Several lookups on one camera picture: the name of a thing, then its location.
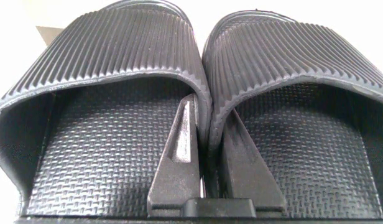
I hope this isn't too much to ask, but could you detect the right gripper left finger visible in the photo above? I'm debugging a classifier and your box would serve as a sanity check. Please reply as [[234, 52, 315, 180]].
[[147, 93, 201, 218]]

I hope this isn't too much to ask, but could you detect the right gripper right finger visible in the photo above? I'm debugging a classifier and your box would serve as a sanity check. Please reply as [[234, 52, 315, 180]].
[[220, 108, 287, 218]]

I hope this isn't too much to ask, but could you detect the black ribbed slipper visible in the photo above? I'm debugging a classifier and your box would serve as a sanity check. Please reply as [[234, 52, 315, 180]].
[[0, 0, 213, 218], [201, 9, 383, 220]]

